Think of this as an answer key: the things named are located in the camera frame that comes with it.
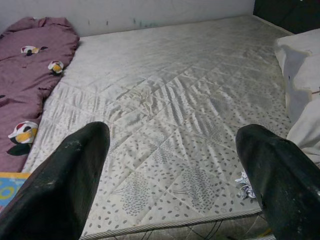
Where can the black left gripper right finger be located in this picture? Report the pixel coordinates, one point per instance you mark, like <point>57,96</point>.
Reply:
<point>282,185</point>

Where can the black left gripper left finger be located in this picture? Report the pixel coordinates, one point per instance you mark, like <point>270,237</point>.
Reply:
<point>55,190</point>

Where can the printed paper sheet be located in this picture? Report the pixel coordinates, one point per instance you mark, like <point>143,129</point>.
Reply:
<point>246,186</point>

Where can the colourful children's picture book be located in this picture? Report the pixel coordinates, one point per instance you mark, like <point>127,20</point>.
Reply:
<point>10,187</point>

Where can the white pillow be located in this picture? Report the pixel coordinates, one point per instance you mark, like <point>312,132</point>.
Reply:
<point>302,65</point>

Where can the purple blanket with cartoon patches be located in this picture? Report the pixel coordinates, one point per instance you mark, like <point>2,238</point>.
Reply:
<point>25,75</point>

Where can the white quilted patterned mattress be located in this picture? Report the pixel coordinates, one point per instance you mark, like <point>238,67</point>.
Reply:
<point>170,100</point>

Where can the dark tufted fabric headboard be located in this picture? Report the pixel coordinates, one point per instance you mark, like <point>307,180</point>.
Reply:
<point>287,12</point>

